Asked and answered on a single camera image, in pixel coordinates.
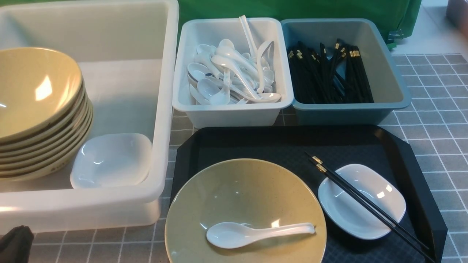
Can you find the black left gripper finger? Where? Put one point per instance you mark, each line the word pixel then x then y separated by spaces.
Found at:
pixel 15 246

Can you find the white soup spoon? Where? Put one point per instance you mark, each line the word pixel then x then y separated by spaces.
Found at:
pixel 231 235

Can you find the tan noodle bowl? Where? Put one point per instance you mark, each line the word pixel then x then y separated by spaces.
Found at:
pixel 254 193

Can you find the black chopstick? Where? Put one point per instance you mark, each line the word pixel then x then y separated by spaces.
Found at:
pixel 362 204
pixel 373 208

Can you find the white square sauce dish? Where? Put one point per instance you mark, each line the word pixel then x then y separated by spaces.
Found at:
pixel 348 214

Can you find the top tan stacked bowl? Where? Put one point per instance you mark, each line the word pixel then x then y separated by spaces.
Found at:
pixel 37 86

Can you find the stack of tan bowls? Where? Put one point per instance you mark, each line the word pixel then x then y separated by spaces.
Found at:
pixel 45 151

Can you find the white sauce dish in tub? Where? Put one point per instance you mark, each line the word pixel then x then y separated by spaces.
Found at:
pixel 112 160

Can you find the black serving tray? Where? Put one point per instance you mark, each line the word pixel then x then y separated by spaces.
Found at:
pixel 336 146

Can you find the large white plastic tub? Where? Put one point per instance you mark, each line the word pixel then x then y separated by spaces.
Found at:
pixel 126 51

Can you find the pile of white spoons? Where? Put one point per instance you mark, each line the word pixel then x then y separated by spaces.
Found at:
pixel 220 75

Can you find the white spoon bin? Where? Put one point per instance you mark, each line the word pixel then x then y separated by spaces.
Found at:
pixel 211 32

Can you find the pile of black chopsticks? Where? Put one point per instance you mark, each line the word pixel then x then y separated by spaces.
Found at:
pixel 328 75

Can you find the blue-grey chopstick bin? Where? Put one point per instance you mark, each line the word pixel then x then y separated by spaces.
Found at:
pixel 387 85

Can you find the green cloth backdrop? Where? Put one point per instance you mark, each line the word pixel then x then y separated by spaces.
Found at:
pixel 394 19

